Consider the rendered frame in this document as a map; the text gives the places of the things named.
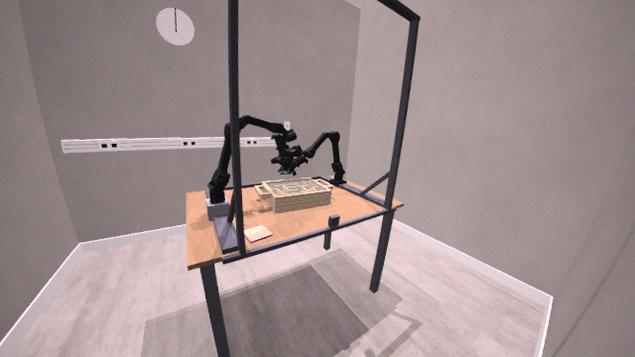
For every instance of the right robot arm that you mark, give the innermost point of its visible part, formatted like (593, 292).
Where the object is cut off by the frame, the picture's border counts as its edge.
(310, 152)

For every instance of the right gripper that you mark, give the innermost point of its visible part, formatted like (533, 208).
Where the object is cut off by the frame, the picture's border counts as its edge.
(289, 171)

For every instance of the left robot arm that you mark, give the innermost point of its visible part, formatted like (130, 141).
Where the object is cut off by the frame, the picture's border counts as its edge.
(221, 177)

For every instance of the wooden maze board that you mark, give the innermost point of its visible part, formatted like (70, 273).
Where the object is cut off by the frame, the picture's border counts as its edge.
(289, 194)

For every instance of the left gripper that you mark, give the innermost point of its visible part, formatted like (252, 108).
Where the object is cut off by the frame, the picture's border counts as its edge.
(283, 162)

